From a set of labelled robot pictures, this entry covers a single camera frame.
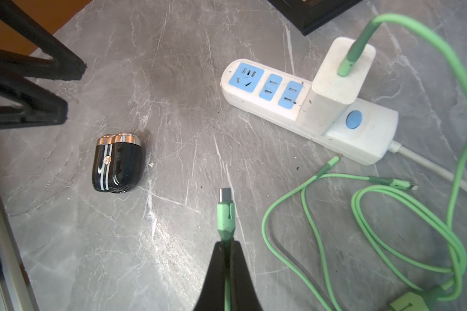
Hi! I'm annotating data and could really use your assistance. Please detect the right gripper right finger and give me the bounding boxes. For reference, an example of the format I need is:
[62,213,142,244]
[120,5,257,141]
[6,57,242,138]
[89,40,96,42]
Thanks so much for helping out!
[230,241,263,311]

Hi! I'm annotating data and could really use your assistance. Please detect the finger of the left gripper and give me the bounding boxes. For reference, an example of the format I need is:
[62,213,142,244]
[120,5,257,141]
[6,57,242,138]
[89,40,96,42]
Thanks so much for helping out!
[0,46,69,131]
[0,0,88,82]

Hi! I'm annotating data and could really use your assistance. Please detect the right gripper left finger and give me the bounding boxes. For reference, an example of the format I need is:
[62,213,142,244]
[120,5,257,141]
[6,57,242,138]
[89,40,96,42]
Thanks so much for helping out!
[194,242,226,311]

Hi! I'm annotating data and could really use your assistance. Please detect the green charging cable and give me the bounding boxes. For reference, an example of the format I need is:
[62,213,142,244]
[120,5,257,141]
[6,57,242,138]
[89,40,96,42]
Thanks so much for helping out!
[217,13,467,311]

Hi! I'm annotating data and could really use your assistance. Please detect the white USB charger adapter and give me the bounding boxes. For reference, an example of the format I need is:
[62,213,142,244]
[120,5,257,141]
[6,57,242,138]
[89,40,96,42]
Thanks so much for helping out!
[296,37,376,136]

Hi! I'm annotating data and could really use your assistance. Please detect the white blue power strip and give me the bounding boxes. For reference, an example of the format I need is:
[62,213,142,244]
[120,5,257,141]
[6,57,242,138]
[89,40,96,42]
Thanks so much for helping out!
[220,59,399,166]

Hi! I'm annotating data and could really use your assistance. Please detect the black white chessboard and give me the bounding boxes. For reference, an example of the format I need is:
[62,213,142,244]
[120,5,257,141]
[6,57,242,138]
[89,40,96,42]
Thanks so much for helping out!
[269,0,361,36]

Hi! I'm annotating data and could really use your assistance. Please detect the aluminium front rail frame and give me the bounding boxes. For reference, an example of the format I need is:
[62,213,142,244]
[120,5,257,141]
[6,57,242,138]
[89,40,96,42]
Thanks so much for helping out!
[0,197,39,310]

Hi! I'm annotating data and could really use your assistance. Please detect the white power strip cord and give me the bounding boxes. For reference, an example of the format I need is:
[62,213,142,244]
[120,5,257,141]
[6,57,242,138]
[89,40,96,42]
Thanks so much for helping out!
[388,140,467,206]

